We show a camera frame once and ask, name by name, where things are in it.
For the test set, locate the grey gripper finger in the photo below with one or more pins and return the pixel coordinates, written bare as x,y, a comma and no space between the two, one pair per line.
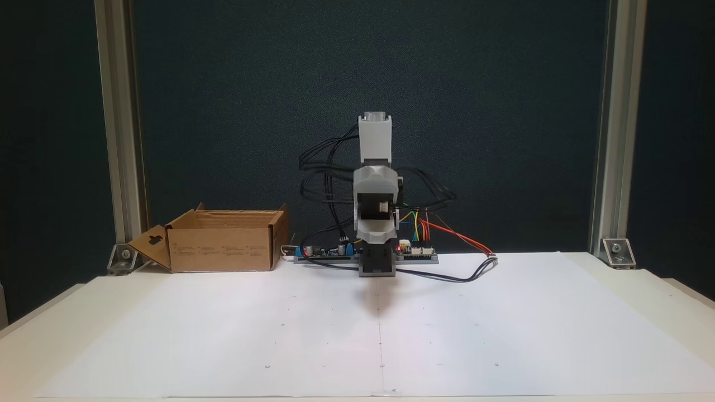
377,233

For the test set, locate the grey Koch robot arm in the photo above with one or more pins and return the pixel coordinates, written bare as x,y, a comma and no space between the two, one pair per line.
374,139

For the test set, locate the motor controller circuit board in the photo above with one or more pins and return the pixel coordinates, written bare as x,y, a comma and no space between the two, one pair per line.
419,251

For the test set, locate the grey board mounting plate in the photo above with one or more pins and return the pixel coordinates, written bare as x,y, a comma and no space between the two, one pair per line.
424,260

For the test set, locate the blue power converter board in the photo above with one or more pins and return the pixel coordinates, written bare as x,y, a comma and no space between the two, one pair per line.
321,252

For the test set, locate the brown cardboard box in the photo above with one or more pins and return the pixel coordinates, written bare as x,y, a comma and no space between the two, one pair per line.
223,245

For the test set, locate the metal corner bracket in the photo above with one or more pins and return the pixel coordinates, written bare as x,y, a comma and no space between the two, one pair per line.
124,258
617,251

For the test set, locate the aluminium profile post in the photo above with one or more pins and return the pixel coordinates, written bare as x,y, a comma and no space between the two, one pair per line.
120,111
617,111

